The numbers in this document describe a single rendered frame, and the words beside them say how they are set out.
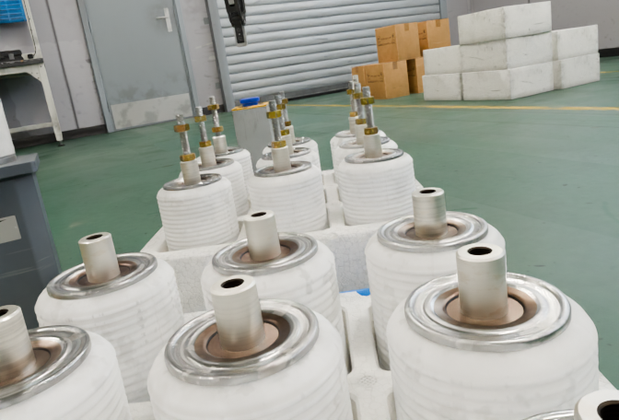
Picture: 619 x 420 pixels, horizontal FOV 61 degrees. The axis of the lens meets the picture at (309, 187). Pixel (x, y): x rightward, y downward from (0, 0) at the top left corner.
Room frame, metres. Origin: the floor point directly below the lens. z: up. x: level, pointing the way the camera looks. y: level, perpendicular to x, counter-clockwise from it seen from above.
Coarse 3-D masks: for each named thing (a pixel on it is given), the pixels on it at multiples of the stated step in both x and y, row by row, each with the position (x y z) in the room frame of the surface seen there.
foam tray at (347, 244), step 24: (336, 192) 0.79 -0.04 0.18; (240, 216) 0.73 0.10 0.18; (336, 216) 0.66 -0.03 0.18; (336, 240) 0.59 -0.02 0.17; (360, 240) 0.58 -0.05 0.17; (192, 264) 0.59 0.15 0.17; (336, 264) 0.59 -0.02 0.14; (360, 264) 0.58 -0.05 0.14; (192, 288) 0.59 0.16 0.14; (360, 288) 0.58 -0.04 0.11
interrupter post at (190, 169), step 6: (180, 162) 0.66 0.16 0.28; (186, 162) 0.66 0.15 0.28; (192, 162) 0.66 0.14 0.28; (186, 168) 0.66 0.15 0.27; (192, 168) 0.66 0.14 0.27; (198, 168) 0.67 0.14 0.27; (186, 174) 0.66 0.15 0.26; (192, 174) 0.66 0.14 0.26; (198, 174) 0.66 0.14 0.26; (186, 180) 0.66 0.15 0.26; (192, 180) 0.66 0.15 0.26; (198, 180) 0.66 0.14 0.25
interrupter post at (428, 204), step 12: (420, 192) 0.35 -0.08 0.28; (432, 192) 0.34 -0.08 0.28; (420, 204) 0.34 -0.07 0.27; (432, 204) 0.34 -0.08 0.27; (444, 204) 0.34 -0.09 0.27; (420, 216) 0.34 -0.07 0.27; (432, 216) 0.34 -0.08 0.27; (444, 216) 0.34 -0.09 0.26; (420, 228) 0.34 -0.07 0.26; (432, 228) 0.34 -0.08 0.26; (444, 228) 0.34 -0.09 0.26
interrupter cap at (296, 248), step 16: (240, 240) 0.38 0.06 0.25; (288, 240) 0.37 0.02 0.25; (304, 240) 0.36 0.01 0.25; (224, 256) 0.36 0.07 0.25; (240, 256) 0.36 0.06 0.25; (288, 256) 0.33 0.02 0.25; (304, 256) 0.33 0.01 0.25; (224, 272) 0.33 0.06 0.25; (240, 272) 0.32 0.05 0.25; (256, 272) 0.32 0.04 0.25; (272, 272) 0.32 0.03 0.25
